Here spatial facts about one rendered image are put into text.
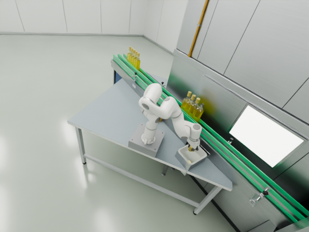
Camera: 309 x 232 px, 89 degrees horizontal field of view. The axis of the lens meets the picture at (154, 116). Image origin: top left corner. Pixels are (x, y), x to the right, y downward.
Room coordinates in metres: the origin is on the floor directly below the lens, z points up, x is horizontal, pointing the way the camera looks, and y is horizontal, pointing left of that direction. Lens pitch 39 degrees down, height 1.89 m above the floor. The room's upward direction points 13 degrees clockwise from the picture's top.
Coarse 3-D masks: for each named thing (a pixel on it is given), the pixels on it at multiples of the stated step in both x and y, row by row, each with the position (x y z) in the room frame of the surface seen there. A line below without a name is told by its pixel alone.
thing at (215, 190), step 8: (80, 136) 1.06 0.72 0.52; (80, 144) 1.05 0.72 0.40; (80, 152) 1.05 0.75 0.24; (96, 160) 1.02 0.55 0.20; (112, 168) 0.98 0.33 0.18; (128, 176) 0.94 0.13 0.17; (136, 176) 0.94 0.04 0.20; (152, 184) 0.90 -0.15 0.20; (168, 192) 0.85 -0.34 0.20; (216, 192) 0.77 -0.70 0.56; (184, 200) 0.81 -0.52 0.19; (208, 200) 0.77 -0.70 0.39; (200, 208) 0.77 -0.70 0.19
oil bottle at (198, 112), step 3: (198, 108) 1.25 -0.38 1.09; (195, 111) 1.25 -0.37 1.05; (198, 111) 1.23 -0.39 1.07; (201, 111) 1.23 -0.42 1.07; (195, 114) 1.24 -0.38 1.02; (198, 114) 1.22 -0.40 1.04; (201, 114) 1.24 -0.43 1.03; (192, 117) 1.25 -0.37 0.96; (195, 117) 1.23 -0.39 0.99; (198, 117) 1.22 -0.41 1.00; (195, 120) 1.22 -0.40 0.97; (198, 120) 1.24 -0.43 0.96
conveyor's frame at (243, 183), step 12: (120, 72) 2.12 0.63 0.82; (132, 84) 1.86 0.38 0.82; (168, 120) 1.29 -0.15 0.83; (204, 144) 1.05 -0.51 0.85; (216, 156) 0.94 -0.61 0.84; (228, 168) 0.84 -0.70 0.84; (240, 180) 0.76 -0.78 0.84; (252, 192) 0.68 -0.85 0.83; (264, 204) 0.61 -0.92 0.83; (276, 216) 0.54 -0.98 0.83
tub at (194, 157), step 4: (180, 148) 0.94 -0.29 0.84; (184, 148) 0.96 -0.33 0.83; (188, 148) 1.00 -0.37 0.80; (200, 148) 0.99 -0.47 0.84; (180, 152) 0.89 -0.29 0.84; (184, 152) 0.96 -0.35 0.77; (188, 152) 0.97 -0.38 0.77; (192, 152) 0.98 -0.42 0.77; (196, 152) 0.99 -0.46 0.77; (200, 152) 0.97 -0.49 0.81; (204, 152) 0.96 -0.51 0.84; (184, 156) 0.92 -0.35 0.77; (188, 156) 0.93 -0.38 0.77; (192, 156) 0.94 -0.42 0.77; (196, 156) 0.95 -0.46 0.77; (200, 156) 0.96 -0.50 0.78; (204, 156) 0.91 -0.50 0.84; (188, 160) 0.88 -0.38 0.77; (192, 160) 0.90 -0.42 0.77; (196, 160) 0.91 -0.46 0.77; (192, 164) 0.80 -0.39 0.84
